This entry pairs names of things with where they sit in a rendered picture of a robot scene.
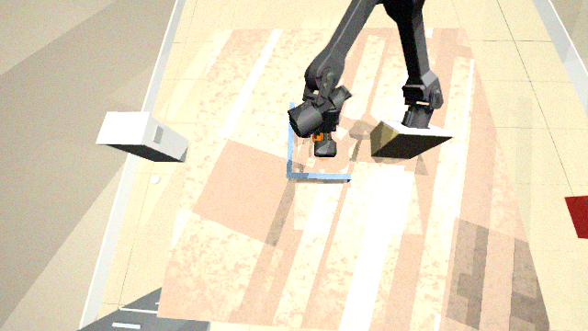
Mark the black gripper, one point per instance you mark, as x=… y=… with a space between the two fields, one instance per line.
x=325 y=148

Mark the light blue wall top edge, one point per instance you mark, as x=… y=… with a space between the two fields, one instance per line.
x=291 y=174

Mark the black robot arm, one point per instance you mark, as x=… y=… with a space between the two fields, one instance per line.
x=327 y=68

